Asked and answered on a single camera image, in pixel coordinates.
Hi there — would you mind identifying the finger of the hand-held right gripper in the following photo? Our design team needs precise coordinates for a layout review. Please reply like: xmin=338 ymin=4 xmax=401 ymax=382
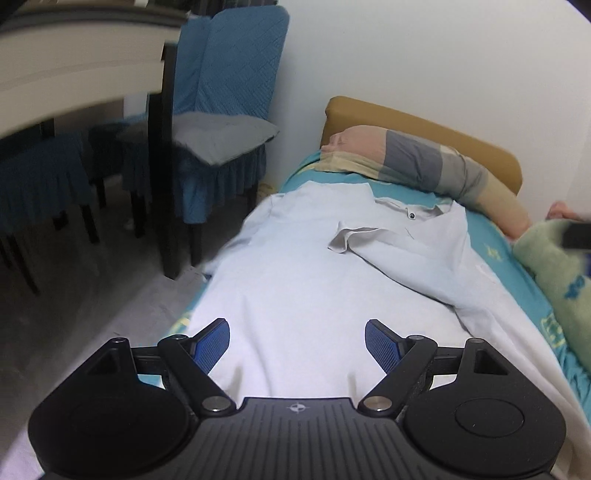
xmin=563 ymin=220 xmax=591 ymax=252

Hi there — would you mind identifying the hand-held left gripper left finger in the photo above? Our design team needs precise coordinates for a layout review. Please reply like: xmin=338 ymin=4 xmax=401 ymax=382
xmin=85 ymin=318 xmax=237 ymax=416

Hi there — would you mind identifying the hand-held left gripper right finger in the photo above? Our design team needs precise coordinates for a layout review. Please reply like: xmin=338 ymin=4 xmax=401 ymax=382
xmin=356 ymin=318 xmax=511 ymax=415

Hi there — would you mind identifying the white shirt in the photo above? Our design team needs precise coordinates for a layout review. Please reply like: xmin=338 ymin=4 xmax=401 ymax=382
xmin=182 ymin=181 xmax=591 ymax=478

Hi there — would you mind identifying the pink plush toy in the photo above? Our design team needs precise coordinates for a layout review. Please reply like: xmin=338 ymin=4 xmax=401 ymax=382
xmin=546 ymin=202 xmax=591 ymax=221

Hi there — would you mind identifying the green fleece printed blanket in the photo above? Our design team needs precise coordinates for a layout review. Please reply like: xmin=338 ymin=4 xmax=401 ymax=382
xmin=512 ymin=219 xmax=591 ymax=370

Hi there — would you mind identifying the checked pillow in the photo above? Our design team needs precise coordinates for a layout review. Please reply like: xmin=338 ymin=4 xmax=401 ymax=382
xmin=320 ymin=124 xmax=532 ymax=238

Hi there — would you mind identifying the grey seat cushion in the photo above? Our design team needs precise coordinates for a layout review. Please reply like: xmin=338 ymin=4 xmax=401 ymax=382
xmin=117 ymin=113 xmax=281 ymax=166

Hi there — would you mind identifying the blue covered chair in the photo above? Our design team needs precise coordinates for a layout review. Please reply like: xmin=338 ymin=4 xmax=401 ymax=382
xmin=0 ymin=131 xmax=100 ymax=296
xmin=122 ymin=7 xmax=291 ymax=227

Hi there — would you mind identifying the white table with black legs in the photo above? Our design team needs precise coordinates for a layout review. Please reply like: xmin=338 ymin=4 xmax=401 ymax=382
xmin=0 ymin=0 xmax=195 ymax=280

